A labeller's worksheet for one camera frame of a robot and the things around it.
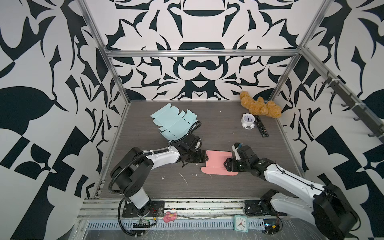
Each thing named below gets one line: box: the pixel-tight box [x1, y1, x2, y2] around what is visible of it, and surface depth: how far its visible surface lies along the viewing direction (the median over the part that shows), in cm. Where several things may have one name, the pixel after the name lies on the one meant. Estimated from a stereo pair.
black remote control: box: [254, 115, 270, 138], surface depth 106 cm
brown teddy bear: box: [240, 91, 282, 119], surface depth 107 cm
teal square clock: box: [233, 215, 249, 233], surface depth 71 cm
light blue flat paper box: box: [150, 103, 198, 141], surface depth 111 cm
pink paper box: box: [200, 150, 239, 176], surface depth 87 cm
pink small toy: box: [163, 211, 178, 223], surface depth 71 cm
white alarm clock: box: [241, 113, 256, 130], surface depth 107 cm
